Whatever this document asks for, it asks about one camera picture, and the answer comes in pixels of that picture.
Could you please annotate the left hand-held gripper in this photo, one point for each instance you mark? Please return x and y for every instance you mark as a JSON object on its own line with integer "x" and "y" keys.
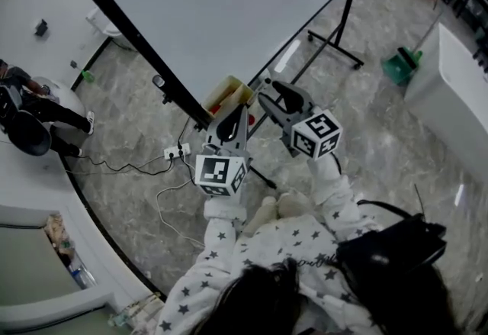
{"x": 219, "y": 173}

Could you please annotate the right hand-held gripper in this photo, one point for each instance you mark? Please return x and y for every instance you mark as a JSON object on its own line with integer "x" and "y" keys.
{"x": 316, "y": 133}

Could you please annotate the yellowish wooden box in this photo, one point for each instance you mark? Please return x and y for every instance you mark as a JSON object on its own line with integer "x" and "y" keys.
{"x": 228, "y": 91}

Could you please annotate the black shoulder bag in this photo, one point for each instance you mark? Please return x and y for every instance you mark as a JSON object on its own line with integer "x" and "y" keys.
{"x": 389, "y": 253}

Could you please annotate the person's right forearm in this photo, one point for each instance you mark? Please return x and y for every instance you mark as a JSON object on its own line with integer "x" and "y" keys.
{"x": 333, "y": 192}

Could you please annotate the person's left forearm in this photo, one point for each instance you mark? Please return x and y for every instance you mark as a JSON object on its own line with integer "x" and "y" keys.
{"x": 221, "y": 234}

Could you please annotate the white whiteboard on black stand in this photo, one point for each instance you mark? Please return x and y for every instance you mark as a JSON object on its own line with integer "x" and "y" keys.
{"x": 213, "y": 1}

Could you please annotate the red round knob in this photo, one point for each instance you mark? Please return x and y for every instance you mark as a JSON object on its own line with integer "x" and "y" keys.
{"x": 250, "y": 120}

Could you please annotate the white power strip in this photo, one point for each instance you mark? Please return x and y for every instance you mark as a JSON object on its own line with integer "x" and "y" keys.
{"x": 176, "y": 150}

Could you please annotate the cream fluffy slipper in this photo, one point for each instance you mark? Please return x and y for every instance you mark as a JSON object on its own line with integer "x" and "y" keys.
{"x": 293, "y": 205}
{"x": 261, "y": 215}

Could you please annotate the white star-print pajama top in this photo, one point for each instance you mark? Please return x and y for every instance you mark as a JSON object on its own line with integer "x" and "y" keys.
{"x": 282, "y": 245}

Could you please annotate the green dustpan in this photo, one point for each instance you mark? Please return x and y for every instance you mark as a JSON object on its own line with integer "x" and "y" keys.
{"x": 398, "y": 66}

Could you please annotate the crumpled plastic bag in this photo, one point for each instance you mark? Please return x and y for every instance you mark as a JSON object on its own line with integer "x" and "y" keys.
{"x": 133, "y": 312}

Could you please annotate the small green object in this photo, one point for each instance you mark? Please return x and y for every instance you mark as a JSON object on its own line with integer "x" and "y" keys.
{"x": 88, "y": 75}

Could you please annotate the white round bin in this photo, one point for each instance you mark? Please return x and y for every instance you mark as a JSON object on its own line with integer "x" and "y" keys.
{"x": 68, "y": 97}

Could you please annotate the clear plastic bottle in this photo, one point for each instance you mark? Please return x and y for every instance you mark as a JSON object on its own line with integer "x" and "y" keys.
{"x": 82, "y": 274}

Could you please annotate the pile of rubbish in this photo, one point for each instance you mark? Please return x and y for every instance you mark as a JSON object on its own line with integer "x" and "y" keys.
{"x": 59, "y": 238}

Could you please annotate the white cabinet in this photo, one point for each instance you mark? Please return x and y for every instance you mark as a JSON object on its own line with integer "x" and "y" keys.
{"x": 450, "y": 97}

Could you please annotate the white floor appliance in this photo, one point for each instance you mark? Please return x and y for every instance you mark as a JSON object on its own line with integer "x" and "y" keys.
{"x": 106, "y": 28}

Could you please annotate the black chair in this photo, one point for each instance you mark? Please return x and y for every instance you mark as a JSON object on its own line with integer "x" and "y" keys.
{"x": 30, "y": 135}

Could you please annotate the small dark wall outlet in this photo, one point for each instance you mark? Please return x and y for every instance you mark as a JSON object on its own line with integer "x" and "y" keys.
{"x": 74, "y": 64}

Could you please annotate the black wall socket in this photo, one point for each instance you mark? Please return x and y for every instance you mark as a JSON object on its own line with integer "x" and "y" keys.
{"x": 41, "y": 27}

